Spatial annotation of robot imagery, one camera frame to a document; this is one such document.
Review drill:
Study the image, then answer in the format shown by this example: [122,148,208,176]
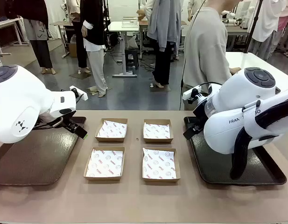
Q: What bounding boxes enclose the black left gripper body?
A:
[38,111,77,131]

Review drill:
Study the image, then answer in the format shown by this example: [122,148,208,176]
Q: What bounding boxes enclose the black cable sleeve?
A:
[229,97,288,180]

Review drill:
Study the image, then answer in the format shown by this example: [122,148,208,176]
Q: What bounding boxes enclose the black plastic tray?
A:
[183,116,288,186]

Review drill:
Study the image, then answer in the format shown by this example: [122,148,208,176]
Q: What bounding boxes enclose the cardboard box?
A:
[68,42,78,58]

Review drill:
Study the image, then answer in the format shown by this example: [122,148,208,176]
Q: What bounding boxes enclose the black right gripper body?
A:
[192,100,209,128]

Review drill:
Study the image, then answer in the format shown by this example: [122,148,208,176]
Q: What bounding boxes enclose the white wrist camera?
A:
[182,85,205,105]
[69,85,89,101]

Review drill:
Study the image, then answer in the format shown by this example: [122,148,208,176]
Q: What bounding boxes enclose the person's right forearm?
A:
[217,44,233,75]

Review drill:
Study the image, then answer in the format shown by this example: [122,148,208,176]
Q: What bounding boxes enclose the brown paper food box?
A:
[83,146,126,181]
[142,119,174,144]
[141,147,181,182]
[94,118,128,142]

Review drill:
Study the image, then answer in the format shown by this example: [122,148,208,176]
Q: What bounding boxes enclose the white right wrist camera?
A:
[182,85,205,105]

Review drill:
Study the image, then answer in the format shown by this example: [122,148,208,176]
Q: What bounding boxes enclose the white glossy table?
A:
[225,51,288,94]

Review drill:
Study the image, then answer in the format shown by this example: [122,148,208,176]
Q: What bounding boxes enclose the black stand pole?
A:
[244,0,263,54]

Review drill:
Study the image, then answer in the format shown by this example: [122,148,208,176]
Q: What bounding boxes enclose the mannequin with black trousers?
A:
[65,0,91,73]

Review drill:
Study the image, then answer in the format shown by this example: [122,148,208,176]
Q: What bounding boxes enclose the white side table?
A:
[0,18,24,56]

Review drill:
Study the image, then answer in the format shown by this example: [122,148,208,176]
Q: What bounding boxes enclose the pink garment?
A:
[277,14,288,32]

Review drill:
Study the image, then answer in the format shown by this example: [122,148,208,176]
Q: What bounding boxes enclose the mannequin with black vest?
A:
[80,0,109,98]

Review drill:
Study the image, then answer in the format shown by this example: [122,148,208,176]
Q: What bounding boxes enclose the dark mannequin base plate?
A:
[69,71,92,80]

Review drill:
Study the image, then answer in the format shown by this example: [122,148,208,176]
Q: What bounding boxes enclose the person in beige sweater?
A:
[183,0,242,111]

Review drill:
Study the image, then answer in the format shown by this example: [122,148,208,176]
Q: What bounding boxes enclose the white printed liner paper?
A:
[143,122,170,140]
[85,149,124,178]
[142,147,176,180]
[97,119,127,139]

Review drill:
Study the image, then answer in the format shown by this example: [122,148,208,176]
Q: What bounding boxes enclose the clear plastic container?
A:
[121,16,139,28]

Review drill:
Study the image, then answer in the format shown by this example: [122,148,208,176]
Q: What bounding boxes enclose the dark brown tray with handles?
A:
[0,116,87,187]

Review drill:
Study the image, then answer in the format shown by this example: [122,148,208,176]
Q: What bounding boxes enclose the mannequin with grey cardigan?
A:
[143,0,182,89]

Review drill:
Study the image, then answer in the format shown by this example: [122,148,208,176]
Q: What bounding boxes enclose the black stool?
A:
[124,48,140,70]

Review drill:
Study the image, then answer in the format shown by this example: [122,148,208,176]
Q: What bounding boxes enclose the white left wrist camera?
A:
[69,85,89,101]

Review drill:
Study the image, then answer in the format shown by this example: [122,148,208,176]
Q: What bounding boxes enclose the mannequin with grey skirt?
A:
[17,0,57,75]

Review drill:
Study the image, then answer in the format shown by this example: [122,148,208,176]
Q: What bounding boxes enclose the grey background workbench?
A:
[224,23,250,51]

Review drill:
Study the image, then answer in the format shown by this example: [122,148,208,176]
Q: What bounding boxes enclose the white standing desk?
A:
[108,21,144,77]

